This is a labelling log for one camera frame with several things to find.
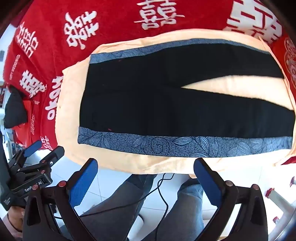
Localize black pants with blue-grey stripe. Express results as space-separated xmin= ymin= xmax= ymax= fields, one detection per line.
xmin=77 ymin=39 xmax=293 ymax=158

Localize black cloth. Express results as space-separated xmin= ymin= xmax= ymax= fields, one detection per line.
xmin=3 ymin=87 xmax=28 ymax=129

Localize person's right leg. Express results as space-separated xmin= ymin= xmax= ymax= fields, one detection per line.
xmin=148 ymin=178 xmax=220 ymax=241

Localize peach towel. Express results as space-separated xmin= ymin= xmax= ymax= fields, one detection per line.
xmin=55 ymin=28 xmax=296 ymax=175

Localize person's left leg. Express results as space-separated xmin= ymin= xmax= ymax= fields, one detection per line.
xmin=77 ymin=174 xmax=158 ymax=241

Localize white metal rack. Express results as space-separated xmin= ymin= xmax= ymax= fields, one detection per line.
xmin=266 ymin=176 xmax=296 ymax=241

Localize person's leg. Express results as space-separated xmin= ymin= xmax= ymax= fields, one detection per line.
xmin=148 ymin=178 xmax=220 ymax=241
xmin=77 ymin=174 xmax=158 ymax=241

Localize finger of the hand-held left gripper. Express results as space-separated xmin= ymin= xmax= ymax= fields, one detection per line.
xmin=8 ymin=140 xmax=43 ymax=172
xmin=35 ymin=146 xmax=65 ymax=174

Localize red printed blanket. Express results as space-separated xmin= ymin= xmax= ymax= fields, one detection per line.
xmin=2 ymin=0 xmax=296 ymax=165

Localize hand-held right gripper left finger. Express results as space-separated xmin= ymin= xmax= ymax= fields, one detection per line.
xmin=22 ymin=158 xmax=130 ymax=241

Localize black cable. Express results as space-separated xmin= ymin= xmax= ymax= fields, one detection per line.
xmin=54 ymin=173 xmax=175 ymax=219

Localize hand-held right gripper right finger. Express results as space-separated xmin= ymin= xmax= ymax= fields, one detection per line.
xmin=193 ymin=158 xmax=275 ymax=241

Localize red embroidered pillow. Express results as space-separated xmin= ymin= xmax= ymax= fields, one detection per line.
xmin=269 ymin=32 xmax=296 ymax=93

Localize person's left forearm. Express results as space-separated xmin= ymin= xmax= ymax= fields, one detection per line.
xmin=6 ymin=206 xmax=25 ymax=233

